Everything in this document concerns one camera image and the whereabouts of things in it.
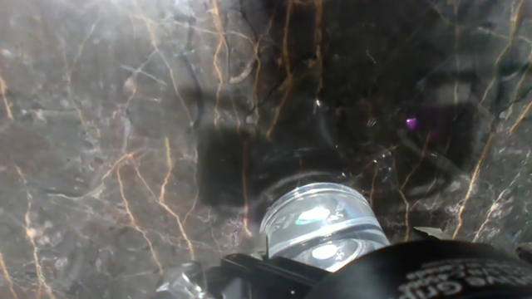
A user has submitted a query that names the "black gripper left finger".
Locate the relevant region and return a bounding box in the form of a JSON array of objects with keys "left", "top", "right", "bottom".
[{"left": 153, "top": 252, "right": 330, "bottom": 299}]

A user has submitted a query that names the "clear glass beaker with spout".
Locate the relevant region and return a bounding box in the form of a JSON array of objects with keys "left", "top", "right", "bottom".
[{"left": 259, "top": 181, "right": 392, "bottom": 273}]

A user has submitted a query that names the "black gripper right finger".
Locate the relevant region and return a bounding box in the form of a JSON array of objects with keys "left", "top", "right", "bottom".
[{"left": 412, "top": 226, "right": 453, "bottom": 242}]

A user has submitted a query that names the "dark marble pattern mat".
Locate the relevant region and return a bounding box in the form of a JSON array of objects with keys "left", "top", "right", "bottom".
[{"left": 0, "top": 0, "right": 532, "bottom": 299}]

